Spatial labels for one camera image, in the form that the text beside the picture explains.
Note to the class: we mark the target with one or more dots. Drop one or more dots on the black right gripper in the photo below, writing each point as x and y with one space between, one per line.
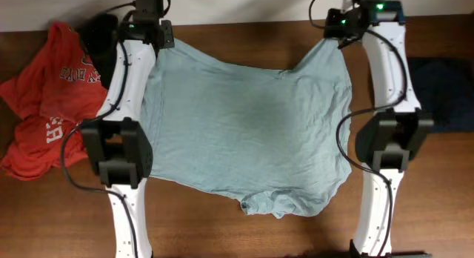
331 31

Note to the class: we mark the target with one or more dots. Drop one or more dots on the light grey-blue t-shirt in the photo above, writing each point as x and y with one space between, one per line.
270 139

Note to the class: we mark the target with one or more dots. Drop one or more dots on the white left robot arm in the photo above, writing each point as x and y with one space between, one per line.
119 151

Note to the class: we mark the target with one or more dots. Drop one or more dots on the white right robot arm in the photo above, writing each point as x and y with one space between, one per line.
392 137

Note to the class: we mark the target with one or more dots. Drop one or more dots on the black garment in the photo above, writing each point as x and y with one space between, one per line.
98 38

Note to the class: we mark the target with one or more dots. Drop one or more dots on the folded dark navy garment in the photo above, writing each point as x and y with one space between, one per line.
444 87

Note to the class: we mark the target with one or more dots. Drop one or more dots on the red printed t-shirt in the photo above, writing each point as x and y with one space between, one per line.
59 89

